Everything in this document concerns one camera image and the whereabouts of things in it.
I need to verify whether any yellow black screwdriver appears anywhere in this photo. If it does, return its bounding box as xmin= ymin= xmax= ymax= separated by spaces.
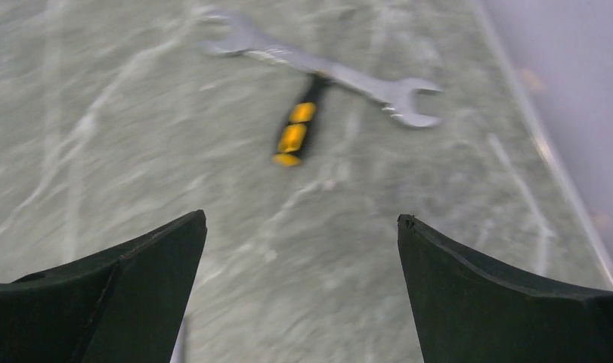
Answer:
xmin=271 ymin=72 xmax=332 ymax=167

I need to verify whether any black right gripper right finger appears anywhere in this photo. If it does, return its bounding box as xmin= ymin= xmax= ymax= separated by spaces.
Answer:
xmin=398 ymin=214 xmax=613 ymax=362

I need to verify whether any silver open end wrench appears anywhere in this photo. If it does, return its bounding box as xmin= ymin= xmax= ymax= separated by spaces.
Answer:
xmin=198 ymin=8 xmax=441 ymax=129

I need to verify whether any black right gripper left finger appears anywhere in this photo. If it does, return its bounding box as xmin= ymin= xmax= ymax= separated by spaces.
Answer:
xmin=0 ymin=210 xmax=207 ymax=362

